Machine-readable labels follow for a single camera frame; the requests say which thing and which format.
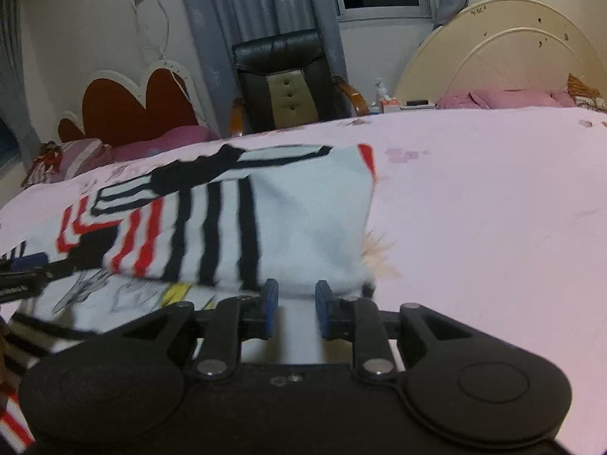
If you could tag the black leather office chair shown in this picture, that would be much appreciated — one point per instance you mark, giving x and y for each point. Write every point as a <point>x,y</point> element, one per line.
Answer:
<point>280,54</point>

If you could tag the white black red striped sweater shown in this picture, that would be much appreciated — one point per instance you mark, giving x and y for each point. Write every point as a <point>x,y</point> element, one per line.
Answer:
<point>303,208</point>

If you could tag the orange patterned pillow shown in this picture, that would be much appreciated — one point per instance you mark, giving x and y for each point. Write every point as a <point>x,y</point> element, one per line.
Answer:
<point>585,92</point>

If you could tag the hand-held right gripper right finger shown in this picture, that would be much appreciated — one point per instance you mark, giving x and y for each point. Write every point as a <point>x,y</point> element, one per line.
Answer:
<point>323,304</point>

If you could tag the tissue box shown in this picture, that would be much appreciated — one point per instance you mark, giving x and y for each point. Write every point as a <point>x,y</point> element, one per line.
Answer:
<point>390,103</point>

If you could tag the cream round headboard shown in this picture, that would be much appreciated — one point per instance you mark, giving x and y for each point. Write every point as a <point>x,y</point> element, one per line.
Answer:
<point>512,23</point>

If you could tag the pink striped pillow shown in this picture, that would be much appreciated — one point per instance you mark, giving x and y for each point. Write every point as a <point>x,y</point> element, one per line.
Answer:
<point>78,154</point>

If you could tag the red heart-shaped headboard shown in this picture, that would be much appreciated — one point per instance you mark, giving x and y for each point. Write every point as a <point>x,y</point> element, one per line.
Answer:
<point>123,109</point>

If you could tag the pink floral bed sheet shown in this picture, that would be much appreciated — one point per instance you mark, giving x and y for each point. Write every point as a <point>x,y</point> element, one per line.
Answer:
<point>474,222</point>

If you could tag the magenta pillow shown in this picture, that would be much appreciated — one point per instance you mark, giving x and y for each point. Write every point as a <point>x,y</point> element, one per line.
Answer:
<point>180,136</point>

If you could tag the black remote control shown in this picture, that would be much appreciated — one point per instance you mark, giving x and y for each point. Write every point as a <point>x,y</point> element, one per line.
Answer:
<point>417,102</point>

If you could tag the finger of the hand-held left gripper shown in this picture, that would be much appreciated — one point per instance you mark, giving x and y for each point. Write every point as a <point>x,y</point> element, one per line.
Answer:
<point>29,261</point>

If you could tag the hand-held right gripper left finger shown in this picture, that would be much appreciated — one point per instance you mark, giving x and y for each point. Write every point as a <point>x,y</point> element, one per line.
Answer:
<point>271,301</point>

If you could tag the grey patterned curtain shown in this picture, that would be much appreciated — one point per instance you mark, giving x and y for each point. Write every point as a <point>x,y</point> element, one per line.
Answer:
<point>12,57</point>
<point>213,19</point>

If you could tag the white pump bottle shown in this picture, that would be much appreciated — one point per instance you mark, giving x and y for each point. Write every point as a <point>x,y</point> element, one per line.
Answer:
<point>379,91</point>

